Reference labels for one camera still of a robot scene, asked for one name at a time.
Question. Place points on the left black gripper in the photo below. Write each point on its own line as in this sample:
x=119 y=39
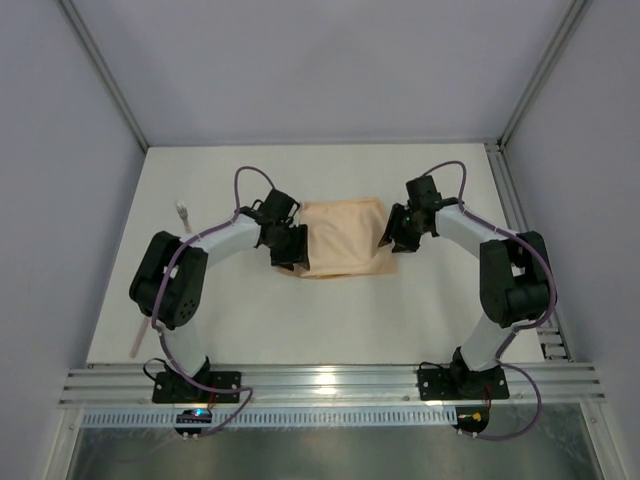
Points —
x=291 y=246

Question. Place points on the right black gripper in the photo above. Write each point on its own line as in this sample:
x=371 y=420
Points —
x=400 y=230

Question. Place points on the orange cloth napkin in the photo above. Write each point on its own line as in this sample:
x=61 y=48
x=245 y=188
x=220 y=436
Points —
x=343 y=240

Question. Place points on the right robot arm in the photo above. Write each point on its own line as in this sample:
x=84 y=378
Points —
x=515 y=288

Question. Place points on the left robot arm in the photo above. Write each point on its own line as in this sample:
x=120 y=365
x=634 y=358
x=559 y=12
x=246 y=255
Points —
x=168 y=284

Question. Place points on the left black controller board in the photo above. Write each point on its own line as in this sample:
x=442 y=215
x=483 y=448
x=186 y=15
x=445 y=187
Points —
x=191 y=423

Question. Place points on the black controller board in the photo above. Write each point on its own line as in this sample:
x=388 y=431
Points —
x=471 y=421
x=191 y=423

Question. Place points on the right black controller board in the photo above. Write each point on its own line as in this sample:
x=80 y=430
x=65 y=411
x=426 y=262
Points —
x=471 y=421

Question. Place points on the right side aluminium rail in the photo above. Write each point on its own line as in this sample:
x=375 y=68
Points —
x=552 y=339

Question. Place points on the aluminium rail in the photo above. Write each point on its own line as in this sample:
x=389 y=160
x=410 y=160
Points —
x=552 y=339
x=125 y=385

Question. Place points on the silver fork pink handle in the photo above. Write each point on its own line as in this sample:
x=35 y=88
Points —
x=183 y=214

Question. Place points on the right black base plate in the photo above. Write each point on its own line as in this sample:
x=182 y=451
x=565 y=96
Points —
x=458 y=383

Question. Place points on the front aluminium rail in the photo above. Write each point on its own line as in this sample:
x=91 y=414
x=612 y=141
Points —
x=125 y=385

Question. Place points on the white slotted cable duct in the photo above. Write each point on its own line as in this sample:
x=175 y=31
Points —
x=286 y=417

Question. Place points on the right frame post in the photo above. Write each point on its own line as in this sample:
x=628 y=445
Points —
x=561 y=37

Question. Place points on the frame post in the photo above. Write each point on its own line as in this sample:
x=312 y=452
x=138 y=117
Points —
x=561 y=37
x=101 y=68

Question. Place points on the left frame post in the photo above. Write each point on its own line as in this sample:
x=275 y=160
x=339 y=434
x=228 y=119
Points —
x=101 y=68

